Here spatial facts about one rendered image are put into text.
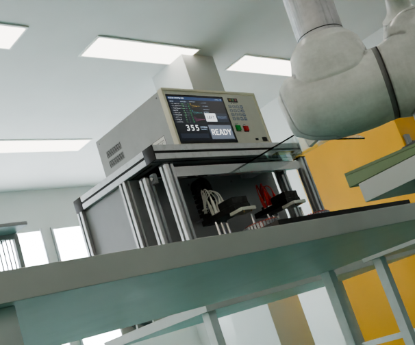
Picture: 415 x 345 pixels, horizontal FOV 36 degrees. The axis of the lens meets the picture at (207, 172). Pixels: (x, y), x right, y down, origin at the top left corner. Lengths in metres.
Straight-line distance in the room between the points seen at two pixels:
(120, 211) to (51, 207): 7.35
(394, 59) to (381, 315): 4.62
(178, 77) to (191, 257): 5.29
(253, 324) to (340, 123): 4.81
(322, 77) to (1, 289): 0.71
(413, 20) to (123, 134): 1.12
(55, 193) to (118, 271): 8.28
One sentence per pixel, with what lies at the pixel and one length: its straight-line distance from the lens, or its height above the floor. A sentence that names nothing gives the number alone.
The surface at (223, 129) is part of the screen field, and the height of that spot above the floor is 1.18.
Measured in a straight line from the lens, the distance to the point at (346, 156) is 5.77.
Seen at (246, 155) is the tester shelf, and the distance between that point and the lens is 2.06.
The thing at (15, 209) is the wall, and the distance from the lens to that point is 9.02.
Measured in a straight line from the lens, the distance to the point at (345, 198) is 5.80.
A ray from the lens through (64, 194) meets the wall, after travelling 9.47.
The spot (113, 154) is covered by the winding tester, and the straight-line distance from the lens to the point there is 2.18.
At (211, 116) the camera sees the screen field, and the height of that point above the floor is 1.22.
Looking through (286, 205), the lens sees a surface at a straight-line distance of 2.03.
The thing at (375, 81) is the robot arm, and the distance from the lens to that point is 1.28.
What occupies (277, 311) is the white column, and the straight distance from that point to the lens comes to 5.93.
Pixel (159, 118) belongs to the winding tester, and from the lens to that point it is 1.99.
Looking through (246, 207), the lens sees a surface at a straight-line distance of 1.84.
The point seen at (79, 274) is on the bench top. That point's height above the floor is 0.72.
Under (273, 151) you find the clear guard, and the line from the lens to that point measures 2.09.
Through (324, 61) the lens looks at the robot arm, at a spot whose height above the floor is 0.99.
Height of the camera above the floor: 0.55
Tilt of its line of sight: 14 degrees up
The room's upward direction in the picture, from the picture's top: 19 degrees counter-clockwise
